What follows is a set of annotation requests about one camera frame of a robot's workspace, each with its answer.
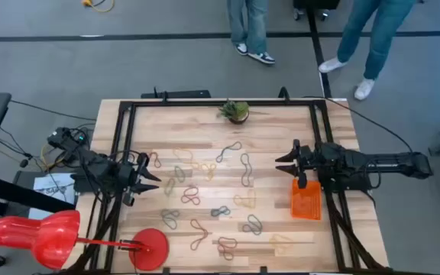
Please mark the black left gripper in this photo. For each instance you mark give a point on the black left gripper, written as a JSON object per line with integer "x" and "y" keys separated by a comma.
{"x": 128, "y": 173}

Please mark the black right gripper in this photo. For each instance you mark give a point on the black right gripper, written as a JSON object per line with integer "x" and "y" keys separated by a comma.
{"x": 319, "y": 156}

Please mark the dark red rubber band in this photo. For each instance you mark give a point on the dark red rubber band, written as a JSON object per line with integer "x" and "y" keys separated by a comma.
{"x": 156, "y": 159}

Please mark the green rubber band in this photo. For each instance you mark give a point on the green rubber band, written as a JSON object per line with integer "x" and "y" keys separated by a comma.
{"x": 180, "y": 174}
{"x": 169, "y": 187}

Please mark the orange plastic bin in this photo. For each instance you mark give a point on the orange plastic bin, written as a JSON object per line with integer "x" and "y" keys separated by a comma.
{"x": 306, "y": 200}

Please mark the blue rubber band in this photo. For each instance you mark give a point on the blue rubber band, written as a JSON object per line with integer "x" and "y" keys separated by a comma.
{"x": 246, "y": 170}
{"x": 220, "y": 211}
{"x": 169, "y": 217}

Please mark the yellow rubber band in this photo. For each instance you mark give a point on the yellow rubber band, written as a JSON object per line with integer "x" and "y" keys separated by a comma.
{"x": 281, "y": 244}
{"x": 209, "y": 172}
{"x": 247, "y": 200}
{"x": 189, "y": 160}

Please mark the pile of coloured rubber bands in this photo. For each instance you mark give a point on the pile of coloured rubber bands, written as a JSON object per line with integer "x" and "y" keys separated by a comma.
{"x": 225, "y": 151}

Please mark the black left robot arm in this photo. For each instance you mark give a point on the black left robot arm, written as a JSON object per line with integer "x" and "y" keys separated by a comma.
{"x": 90, "y": 158}

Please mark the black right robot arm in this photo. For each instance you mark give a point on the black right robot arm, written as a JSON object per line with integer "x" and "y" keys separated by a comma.
{"x": 388, "y": 162}

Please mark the teal rubber band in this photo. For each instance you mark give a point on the teal rubber band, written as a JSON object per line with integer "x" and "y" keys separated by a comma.
{"x": 253, "y": 226}

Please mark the small potted green plant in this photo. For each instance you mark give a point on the small potted green plant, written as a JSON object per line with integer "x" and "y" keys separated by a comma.
{"x": 235, "y": 111}

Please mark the black flat box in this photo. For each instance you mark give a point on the black flat box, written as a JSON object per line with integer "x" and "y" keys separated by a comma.
{"x": 182, "y": 94}

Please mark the white paper sheet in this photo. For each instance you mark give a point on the white paper sheet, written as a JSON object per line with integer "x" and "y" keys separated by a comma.
{"x": 50, "y": 183}

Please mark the red desk lamp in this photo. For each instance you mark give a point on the red desk lamp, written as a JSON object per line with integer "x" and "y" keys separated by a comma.
{"x": 48, "y": 237}

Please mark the black diagonal bar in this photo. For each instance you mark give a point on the black diagonal bar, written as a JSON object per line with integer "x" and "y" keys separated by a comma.
{"x": 13, "y": 193}

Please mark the person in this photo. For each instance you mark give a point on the person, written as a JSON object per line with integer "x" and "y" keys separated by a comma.
{"x": 256, "y": 26}
{"x": 380, "y": 34}

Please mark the black aluminium table frame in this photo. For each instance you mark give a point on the black aluminium table frame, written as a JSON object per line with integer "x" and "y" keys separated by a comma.
{"x": 224, "y": 103}

